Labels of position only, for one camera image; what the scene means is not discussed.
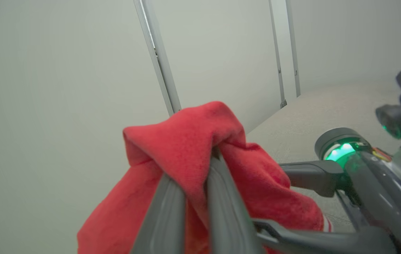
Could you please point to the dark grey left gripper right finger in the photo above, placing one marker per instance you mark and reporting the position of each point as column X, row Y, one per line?
column 227, row 211

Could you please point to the grey metal partition post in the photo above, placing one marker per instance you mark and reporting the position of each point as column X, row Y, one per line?
column 277, row 53
column 161, row 63
column 293, row 46

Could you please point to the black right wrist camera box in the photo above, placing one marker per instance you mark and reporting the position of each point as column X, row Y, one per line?
column 398, row 118

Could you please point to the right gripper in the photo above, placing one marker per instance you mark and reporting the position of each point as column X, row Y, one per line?
column 380, row 190

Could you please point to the red clothing with white trim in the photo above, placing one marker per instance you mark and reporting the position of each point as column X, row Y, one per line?
column 186, row 141

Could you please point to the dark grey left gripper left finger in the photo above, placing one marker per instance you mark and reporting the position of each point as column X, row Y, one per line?
column 167, row 218

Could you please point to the grey fabric sofa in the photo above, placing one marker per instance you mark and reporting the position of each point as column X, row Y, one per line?
column 309, row 113

